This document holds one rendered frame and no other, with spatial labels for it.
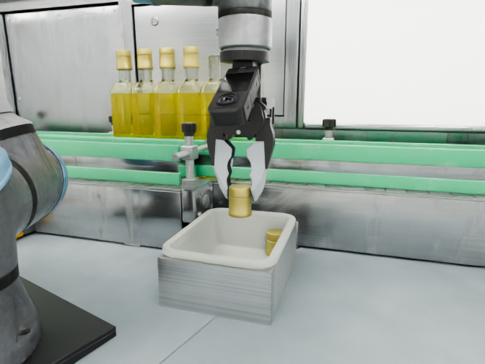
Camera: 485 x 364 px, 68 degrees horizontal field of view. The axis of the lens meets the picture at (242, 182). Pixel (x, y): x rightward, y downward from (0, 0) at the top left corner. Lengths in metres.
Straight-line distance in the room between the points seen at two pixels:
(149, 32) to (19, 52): 0.48
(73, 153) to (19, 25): 0.61
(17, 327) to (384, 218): 0.60
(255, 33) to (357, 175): 0.36
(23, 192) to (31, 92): 0.87
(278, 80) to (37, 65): 0.76
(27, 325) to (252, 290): 0.27
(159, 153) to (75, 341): 0.37
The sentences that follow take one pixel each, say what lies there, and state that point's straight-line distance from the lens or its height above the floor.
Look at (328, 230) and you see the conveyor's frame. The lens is 0.75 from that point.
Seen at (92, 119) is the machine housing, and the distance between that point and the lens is 1.20.
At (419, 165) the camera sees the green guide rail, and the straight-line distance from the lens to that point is 0.74.
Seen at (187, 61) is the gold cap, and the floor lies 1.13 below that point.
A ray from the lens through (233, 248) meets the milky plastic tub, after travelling 0.71.
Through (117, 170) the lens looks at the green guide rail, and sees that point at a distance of 0.79.
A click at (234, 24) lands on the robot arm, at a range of 0.51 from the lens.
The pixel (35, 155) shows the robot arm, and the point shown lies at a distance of 0.57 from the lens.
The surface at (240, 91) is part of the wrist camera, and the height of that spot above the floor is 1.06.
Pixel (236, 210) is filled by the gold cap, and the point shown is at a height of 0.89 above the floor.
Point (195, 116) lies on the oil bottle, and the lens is 0.80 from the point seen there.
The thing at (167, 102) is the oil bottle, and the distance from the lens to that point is 0.83.
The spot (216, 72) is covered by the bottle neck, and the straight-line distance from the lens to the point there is 0.80.
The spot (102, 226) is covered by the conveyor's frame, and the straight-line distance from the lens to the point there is 0.83.
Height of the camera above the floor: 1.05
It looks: 13 degrees down
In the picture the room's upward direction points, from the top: straight up
